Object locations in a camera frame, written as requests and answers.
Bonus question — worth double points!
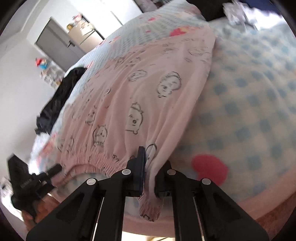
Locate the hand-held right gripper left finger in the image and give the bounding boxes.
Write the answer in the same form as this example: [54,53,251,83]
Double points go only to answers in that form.
[26,146,147,241]

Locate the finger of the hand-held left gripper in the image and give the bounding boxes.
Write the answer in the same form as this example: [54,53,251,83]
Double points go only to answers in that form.
[35,164,62,183]

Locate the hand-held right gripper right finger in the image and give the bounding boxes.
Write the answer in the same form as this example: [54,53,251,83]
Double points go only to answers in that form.
[154,160,270,241]

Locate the pink cartoon print pants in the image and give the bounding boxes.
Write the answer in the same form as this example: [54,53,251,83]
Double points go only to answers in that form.
[57,23,216,222]

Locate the black crumpled garment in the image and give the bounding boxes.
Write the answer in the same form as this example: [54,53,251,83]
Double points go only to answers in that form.
[35,67,86,135]

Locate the white shelf rack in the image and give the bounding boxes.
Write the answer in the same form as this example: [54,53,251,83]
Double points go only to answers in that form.
[41,66,66,88]

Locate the red and blue plush toy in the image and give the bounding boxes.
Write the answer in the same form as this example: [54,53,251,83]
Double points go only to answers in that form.
[35,58,49,69]

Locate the blue checkered cartoon blanket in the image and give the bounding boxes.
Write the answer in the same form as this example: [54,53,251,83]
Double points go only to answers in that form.
[30,0,296,216]

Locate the grey door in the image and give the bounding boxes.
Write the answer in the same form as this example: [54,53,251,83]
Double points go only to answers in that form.
[35,19,86,72]

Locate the beige refrigerator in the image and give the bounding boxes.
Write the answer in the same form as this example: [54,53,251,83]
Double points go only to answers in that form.
[67,22,104,47]

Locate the white wardrobe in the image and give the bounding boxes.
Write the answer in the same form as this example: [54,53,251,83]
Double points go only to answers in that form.
[76,0,142,26]

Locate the black folded cloth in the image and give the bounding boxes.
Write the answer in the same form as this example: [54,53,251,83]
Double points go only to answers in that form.
[201,0,232,21]

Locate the white folded garment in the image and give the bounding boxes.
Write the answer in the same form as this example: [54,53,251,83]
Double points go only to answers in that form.
[223,0,262,26]

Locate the navy folded garment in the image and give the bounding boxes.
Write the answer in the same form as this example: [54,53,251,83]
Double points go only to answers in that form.
[240,0,281,14]

